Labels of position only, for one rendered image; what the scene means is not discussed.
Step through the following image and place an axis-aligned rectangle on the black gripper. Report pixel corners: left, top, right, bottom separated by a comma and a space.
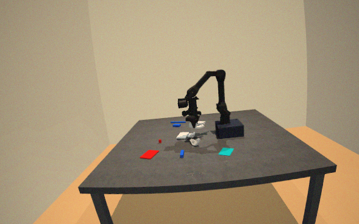
185, 106, 201, 128

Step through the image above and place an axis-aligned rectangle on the red flat rectangular plate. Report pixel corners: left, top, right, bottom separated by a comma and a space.
140, 150, 159, 159

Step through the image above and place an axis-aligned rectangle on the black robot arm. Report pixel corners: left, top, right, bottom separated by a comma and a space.
178, 70, 230, 124

